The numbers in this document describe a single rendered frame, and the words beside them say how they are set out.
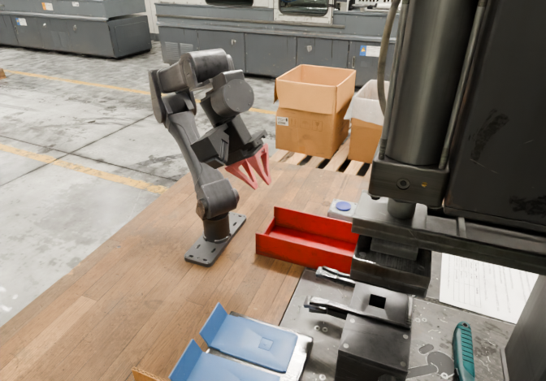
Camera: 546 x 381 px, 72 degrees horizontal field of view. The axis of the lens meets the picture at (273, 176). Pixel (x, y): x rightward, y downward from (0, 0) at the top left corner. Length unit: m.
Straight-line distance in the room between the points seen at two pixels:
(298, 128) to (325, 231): 2.12
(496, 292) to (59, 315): 0.86
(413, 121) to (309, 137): 2.55
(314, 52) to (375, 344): 4.83
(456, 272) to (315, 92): 2.11
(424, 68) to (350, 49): 4.71
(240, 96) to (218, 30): 5.26
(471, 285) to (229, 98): 0.62
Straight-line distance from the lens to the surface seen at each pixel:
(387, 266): 0.53
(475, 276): 0.95
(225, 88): 0.64
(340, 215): 0.99
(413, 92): 0.45
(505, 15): 0.42
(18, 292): 2.44
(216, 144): 0.65
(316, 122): 2.93
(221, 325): 0.73
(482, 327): 0.85
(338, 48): 5.19
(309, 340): 0.71
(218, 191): 0.84
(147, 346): 0.76
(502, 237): 0.59
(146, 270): 0.90
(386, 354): 0.64
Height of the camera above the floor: 1.49
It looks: 29 degrees down
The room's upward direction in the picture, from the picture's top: straight up
